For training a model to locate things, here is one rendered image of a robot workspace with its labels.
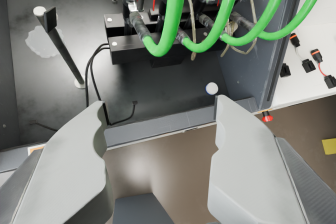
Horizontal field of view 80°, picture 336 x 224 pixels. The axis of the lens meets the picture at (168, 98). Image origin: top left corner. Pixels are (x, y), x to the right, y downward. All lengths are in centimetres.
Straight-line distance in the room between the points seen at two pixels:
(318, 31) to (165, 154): 109
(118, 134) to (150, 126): 8
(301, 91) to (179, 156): 100
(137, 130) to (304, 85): 48
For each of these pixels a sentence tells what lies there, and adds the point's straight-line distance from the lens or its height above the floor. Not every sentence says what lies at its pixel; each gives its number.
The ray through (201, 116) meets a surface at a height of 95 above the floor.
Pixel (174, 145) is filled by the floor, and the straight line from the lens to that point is 147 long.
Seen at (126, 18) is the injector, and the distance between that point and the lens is 46.
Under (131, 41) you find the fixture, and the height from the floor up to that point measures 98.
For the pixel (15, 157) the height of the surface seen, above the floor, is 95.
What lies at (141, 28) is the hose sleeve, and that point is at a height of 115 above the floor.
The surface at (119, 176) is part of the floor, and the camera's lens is 144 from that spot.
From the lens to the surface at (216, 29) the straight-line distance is 28.
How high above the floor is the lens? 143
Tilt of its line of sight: 71 degrees down
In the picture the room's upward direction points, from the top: 42 degrees clockwise
